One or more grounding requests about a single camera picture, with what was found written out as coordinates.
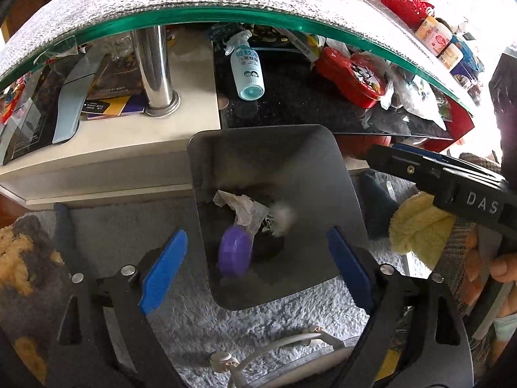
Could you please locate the stack of books and cards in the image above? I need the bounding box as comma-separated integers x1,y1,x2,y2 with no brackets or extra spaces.
81,95,146,120

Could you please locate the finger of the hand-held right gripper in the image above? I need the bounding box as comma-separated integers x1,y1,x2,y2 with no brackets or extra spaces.
365,145,446,208
391,143,509,187

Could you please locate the light blue spray bottle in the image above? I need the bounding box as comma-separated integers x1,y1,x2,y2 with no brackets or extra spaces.
224,30,265,101

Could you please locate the white fluffy wad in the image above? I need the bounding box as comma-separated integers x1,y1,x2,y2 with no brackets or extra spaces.
264,200,297,237

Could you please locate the purple round lid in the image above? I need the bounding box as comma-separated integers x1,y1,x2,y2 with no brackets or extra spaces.
218,226,254,279

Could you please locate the crumpled white tissue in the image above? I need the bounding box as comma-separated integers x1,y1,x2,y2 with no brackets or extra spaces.
213,189,270,243

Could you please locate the chrome table leg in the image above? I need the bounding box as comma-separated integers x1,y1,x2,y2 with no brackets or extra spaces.
131,26,182,117

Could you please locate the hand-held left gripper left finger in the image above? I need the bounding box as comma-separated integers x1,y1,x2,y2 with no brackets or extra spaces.
46,228,190,388

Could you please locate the red cartoon tin box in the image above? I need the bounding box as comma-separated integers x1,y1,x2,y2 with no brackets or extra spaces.
315,47,387,109

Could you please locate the grey plastic strip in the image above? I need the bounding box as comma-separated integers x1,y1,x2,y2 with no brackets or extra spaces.
52,48,101,145

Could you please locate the red lace basket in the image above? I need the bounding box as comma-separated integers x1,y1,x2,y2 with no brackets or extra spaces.
377,0,435,29

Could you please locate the yellow plush cloth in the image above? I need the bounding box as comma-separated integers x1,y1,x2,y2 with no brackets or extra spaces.
388,192,457,269

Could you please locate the glass coffee table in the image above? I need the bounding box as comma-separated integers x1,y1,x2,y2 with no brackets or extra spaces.
0,0,485,211

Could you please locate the brown yellow plush blanket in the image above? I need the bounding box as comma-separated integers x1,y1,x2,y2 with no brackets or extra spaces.
0,214,77,384

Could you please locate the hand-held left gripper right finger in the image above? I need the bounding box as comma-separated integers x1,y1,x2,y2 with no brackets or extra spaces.
326,226,475,388

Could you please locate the brown basketball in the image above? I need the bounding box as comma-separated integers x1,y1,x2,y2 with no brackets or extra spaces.
335,133,393,163

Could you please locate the black glossy board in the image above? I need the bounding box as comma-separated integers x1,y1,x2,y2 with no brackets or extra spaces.
0,54,81,165

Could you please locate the white bottle pink label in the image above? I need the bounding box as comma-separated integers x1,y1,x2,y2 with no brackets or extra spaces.
416,16,452,55

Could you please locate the dark blue cloth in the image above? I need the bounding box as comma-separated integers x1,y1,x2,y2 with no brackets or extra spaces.
359,170,399,238

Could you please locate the white cable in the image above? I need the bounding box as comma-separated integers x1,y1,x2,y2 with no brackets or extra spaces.
210,325,346,388

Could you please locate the blue round tin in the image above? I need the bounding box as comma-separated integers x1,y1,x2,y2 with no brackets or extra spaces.
454,36,485,86

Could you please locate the clear plastic bag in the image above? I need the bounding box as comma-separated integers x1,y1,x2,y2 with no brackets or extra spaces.
380,73,446,127

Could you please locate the white bottle yellow label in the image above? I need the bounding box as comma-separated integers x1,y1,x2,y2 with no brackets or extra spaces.
438,44,464,71

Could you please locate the person's right hand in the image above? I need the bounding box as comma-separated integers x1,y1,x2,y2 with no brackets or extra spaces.
460,226,517,312

